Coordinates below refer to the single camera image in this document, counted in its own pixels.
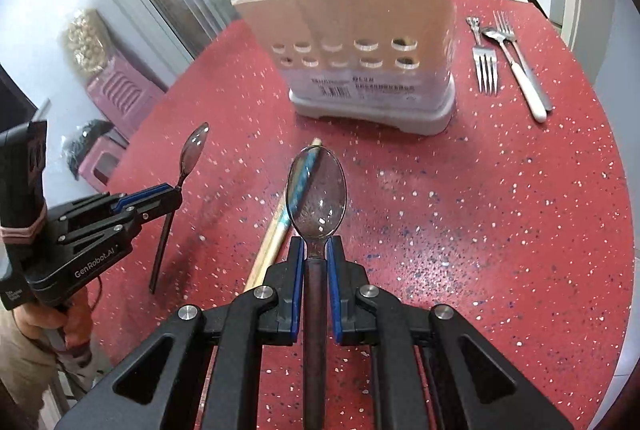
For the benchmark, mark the beige plastic cutlery holder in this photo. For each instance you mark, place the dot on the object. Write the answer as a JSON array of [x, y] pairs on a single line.
[[382, 61]]

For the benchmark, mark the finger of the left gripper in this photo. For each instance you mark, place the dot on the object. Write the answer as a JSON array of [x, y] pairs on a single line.
[[125, 200], [151, 209]]

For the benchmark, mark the stack of pink stools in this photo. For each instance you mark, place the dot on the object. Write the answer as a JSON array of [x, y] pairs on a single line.
[[124, 95]]

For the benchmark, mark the left hand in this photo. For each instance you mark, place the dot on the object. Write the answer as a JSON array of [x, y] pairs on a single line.
[[32, 319]]

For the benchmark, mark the blue patterned chopstick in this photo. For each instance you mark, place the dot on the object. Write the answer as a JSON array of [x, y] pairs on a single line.
[[295, 187]]

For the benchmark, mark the plain chopstick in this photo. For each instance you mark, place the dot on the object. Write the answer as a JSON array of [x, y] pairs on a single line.
[[265, 254]]

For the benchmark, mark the bag of nuts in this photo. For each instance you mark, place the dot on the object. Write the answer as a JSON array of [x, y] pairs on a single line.
[[87, 44]]

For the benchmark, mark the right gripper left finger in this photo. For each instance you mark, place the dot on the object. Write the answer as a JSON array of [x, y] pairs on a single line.
[[201, 367]]

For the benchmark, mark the dark spoon with brown handle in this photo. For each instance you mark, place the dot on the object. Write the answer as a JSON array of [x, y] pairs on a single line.
[[320, 212]]

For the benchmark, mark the single pink stool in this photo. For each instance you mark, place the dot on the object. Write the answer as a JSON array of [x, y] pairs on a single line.
[[100, 163]]

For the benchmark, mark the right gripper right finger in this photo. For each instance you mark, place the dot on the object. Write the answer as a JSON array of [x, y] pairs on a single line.
[[431, 368]]

